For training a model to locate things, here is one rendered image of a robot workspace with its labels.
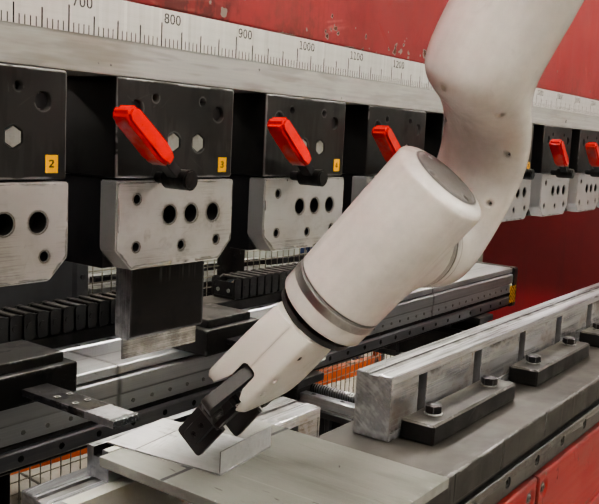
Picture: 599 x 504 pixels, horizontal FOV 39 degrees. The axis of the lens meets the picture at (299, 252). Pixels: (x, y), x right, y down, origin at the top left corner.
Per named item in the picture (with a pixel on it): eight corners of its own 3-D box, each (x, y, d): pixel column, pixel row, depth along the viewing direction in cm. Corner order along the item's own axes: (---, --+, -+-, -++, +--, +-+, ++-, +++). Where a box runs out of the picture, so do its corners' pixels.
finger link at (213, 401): (278, 342, 73) (256, 375, 77) (212, 382, 68) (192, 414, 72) (286, 353, 72) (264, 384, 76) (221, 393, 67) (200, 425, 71)
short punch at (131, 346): (128, 361, 79) (131, 261, 78) (114, 357, 80) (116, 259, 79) (201, 343, 87) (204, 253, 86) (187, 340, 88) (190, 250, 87)
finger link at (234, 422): (271, 362, 82) (232, 404, 85) (254, 369, 79) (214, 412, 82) (292, 387, 81) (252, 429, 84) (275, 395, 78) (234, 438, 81)
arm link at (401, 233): (347, 255, 77) (285, 251, 69) (443, 148, 71) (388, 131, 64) (401, 325, 73) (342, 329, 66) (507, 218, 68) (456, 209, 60)
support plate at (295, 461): (338, 563, 61) (339, 550, 61) (98, 466, 77) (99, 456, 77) (448, 488, 76) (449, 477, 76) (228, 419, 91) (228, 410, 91)
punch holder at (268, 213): (261, 253, 88) (269, 93, 86) (202, 243, 93) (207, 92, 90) (340, 243, 100) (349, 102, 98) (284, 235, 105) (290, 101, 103)
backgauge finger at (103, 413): (79, 452, 81) (79, 402, 81) (-69, 393, 96) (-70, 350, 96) (167, 422, 91) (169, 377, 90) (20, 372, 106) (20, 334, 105)
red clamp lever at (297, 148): (291, 113, 82) (330, 177, 89) (259, 112, 85) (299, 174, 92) (283, 127, 82) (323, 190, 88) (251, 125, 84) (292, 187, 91)
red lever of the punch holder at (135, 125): (140, 100, 66) (201, 179, 73) (105, 99, 69) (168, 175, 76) (128, 117, 66) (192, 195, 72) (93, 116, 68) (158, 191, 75)
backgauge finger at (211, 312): (291, 380, 109) (293, 342, 108) (150, 343, 124) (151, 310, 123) (342, 362, 118) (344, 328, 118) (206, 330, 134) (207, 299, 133)
